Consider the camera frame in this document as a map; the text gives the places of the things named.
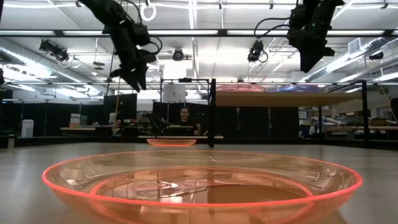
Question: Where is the wooden shelf with black legs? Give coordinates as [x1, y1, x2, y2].
[208, 78, 371, 149]

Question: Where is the white board sign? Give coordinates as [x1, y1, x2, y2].
[163, 84, 187, 103]

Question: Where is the orange translucent plastic plate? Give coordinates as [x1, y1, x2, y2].
[146, 138, 197, 147]
[41, 150, 364, 224]

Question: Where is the wooden background desk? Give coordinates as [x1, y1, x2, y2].
[60, 126, 114, 131]

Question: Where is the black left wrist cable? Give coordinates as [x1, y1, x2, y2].
[148, 36, 164, 56]

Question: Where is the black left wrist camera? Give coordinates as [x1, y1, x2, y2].
[132, 23, 152, 47]

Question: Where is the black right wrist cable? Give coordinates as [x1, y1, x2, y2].
[254, 17, 292, 39]

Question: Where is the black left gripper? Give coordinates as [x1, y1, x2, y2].
[108, 24, 158, 91]

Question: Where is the black metal stand frame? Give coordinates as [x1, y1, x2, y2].
[159, 78, 211, 137]

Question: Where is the white hanging cable loop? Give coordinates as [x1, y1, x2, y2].
[139, 2, 157, 22]

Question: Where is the green and white box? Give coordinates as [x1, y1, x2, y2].
[70, 113, 88, 128]

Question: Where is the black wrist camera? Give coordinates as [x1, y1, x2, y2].
[288, 3, 309, 31]
[132, 23, 152, 47]

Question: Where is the black aluminium rig frame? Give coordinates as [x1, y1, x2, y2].
[0, 29, 398, 149]

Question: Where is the person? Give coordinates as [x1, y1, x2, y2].
[174, 106, 201, 136]

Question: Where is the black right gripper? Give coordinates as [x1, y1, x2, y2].
[285, 27, 336, 74]

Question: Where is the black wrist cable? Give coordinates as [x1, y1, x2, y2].
[254, 17, 292, 39]
[148, 36, 164, 56]

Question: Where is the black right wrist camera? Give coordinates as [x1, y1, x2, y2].
[288, 3, 309, 31]

